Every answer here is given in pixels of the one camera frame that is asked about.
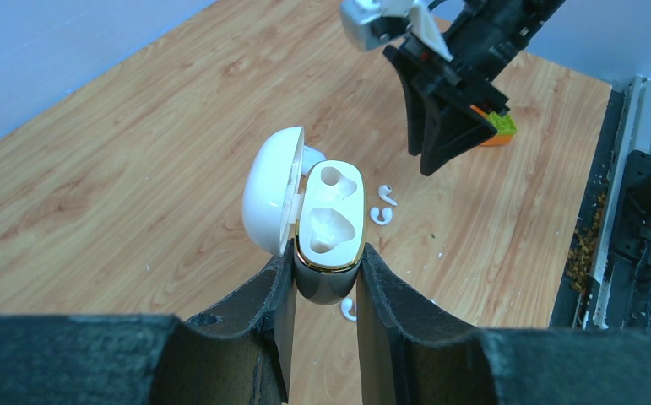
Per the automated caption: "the orange ring toy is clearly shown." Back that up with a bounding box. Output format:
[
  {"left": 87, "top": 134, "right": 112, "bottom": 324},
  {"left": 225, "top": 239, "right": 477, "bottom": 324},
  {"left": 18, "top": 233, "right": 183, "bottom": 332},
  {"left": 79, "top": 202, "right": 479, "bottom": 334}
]
[{"left": 470, "top": 105, "right": 516, "bottom": 147}]

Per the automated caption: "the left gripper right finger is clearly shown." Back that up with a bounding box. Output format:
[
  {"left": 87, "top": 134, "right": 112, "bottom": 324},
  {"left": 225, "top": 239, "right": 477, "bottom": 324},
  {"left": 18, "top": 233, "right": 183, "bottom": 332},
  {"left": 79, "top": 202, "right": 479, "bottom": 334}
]
[{"left": 356, "top": 245, "right": 651, "bottom": 404}]

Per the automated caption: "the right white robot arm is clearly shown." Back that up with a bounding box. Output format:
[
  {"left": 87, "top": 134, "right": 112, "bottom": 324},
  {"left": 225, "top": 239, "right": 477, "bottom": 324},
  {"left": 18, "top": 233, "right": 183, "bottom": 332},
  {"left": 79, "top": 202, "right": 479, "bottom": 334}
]
[{"left": 383, "top": 0, "right": 561, "bottom": 176}]

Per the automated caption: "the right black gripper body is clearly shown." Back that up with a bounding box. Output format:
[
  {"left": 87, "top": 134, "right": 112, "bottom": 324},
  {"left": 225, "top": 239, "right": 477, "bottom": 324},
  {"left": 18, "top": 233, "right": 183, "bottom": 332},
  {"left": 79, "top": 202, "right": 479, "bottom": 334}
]
[{"left": 403, "top": 1, "right": 533, "bottom": 115}]

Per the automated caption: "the white oval earbud case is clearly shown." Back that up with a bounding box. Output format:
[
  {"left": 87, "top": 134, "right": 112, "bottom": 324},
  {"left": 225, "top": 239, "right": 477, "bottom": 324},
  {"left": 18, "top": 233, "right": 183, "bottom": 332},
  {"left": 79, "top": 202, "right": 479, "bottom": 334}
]
[{"left": 301, "top": 145, "right": 327, "bottom": 176}]

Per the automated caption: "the white gold earbud case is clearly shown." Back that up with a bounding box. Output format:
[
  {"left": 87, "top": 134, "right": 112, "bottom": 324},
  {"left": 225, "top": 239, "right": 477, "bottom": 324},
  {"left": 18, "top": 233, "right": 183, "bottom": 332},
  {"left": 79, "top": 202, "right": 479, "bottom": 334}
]
[{"left": 241, "top": 127, "right": 366, "bottom": 305}]

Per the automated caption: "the white clip earbud middle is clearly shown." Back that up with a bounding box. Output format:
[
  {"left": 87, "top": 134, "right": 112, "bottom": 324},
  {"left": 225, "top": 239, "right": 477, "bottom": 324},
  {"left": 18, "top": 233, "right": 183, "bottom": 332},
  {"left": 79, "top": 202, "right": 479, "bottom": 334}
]
[{"left": 369, "top": 207, "right": 393, "bottom": 226}]

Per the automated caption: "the green building block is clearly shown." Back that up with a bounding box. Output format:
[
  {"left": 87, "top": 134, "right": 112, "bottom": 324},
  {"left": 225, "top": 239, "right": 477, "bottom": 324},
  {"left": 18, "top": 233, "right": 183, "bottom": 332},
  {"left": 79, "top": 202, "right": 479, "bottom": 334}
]
[{"left": 486, "top": 112, "right": 518, "bottom": 137}]

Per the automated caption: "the white clip earbud left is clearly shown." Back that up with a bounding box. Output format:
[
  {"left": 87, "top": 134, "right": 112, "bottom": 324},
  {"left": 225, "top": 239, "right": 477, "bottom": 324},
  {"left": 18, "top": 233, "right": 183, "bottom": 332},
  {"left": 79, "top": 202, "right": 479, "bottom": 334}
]
[{"left": 339, "top": 297, "right": 357, "bottom": 321}]

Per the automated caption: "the white stem earbud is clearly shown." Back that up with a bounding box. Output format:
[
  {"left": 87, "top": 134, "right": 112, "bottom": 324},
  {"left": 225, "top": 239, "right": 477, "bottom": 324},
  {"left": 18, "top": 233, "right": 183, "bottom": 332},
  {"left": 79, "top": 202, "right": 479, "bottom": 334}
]
[{"left": 377, "top": 185, "right": 398, "bottom": 207}]

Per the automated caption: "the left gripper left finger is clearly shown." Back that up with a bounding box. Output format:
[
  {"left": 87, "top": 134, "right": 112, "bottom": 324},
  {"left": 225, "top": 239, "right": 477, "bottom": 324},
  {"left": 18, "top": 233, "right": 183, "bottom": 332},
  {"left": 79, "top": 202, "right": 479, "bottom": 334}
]
[{"left": 0, "top": 243, "right": 296, "bottom": 404}]

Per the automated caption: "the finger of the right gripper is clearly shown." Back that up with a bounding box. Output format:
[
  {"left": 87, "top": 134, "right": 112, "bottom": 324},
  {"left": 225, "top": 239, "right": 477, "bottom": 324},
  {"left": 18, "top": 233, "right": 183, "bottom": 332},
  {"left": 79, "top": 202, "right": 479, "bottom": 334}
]
[
  {"left": 382, "top": 45, "right": 426, "bottom": 157},
  {"left": 411, "top": 73, "right": 496, "bottom": 176}
]

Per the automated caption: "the white clip earbud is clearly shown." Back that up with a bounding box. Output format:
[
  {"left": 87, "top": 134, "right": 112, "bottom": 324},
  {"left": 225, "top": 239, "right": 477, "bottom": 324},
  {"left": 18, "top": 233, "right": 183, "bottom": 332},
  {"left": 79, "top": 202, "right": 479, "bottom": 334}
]
[
  {"left": 339, "top": 297, "right": 357, "bottom": 321},
  {"left": 369, "top": 207, "right": 393, "bottom": 226}
]

